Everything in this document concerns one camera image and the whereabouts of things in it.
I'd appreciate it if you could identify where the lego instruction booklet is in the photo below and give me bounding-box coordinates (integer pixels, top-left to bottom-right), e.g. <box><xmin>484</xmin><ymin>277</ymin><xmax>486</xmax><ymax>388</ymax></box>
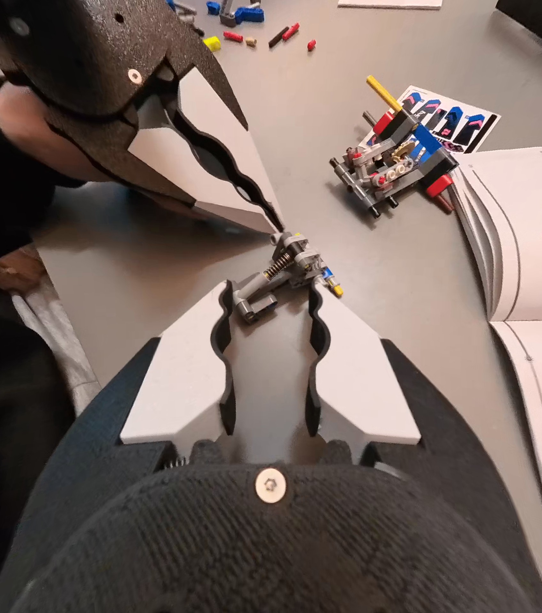
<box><xmin>450</xmin><ymin>144</ymin><xmax>542</xmax><ymax>582</ymax></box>

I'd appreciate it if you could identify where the blue and grey lego piece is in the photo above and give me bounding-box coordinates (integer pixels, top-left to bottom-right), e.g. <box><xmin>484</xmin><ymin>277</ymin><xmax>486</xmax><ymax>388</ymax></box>
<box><xmin>219</xmin><ymin>2</ymin><xmax>266</xmax><ymax>27</ymax></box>

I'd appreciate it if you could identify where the person's dark clothing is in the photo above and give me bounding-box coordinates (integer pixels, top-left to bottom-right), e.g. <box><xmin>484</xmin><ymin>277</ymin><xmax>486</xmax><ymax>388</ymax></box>
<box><xmin>0</xmin><ymin>283</ymin><xmax>78</xmax><ymax>613</ymax></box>

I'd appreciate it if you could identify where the large lego chassis assembly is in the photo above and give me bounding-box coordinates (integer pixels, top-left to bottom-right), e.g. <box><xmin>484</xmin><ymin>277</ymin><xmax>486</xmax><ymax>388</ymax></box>
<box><xmin>329</xmin><ymin>74</ymin><xmax>460</xmax><ymax>218</ymax></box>

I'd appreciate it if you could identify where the brown wooden board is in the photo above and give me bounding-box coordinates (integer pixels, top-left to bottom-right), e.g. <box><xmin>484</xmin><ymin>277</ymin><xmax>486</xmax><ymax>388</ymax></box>
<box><xmin>0</xmin><ymin>244</ymin><xmax>48</xmax><ymax>294</ymax></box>

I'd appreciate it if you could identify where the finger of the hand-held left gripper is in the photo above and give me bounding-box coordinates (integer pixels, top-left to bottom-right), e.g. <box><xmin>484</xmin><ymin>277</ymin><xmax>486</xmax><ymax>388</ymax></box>
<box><xmin>126</xmin><ymin>96</ymin><xmax>281</xmax><ymax>235</ymax></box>
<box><xmin>175</xmin><ymin>66</ymin><xmax>286</xmax><ymax>233</ymax></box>

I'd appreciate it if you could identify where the person's left hand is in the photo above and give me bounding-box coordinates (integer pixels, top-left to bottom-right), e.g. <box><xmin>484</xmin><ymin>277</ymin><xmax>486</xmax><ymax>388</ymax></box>
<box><xmin>0</xmin><ymin>82</ymin><xmax>125</xmax><ymax>188</ymax></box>

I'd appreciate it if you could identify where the lego sticker sheet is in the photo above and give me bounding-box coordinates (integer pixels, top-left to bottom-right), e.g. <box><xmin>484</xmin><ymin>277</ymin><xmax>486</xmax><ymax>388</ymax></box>
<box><xmin>364</xmin><ymin>85</ymin><xmax>501</xmax><ymax>155</ymax></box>

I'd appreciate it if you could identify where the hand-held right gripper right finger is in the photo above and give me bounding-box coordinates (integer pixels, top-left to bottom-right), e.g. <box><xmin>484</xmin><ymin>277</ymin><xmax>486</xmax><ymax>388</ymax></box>
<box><xmin>304</xmin><ymin>280</ymin><xmax>423</xmax><ymax>465</ymax></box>

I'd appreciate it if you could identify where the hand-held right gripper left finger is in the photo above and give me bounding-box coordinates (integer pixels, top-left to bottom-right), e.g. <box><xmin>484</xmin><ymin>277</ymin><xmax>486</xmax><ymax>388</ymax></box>
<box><xmin>119</xmin><ymin>279</ymin><xmax>237</xmax><ymax>456</ymax></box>

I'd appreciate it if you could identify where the small grey lego suspension assembly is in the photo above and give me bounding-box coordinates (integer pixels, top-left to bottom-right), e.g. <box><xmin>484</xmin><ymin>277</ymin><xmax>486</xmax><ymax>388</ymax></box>
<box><xmin>232</xmin><ymin>231</ymin><xmax>345</xmax><ymax>325</ymax></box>

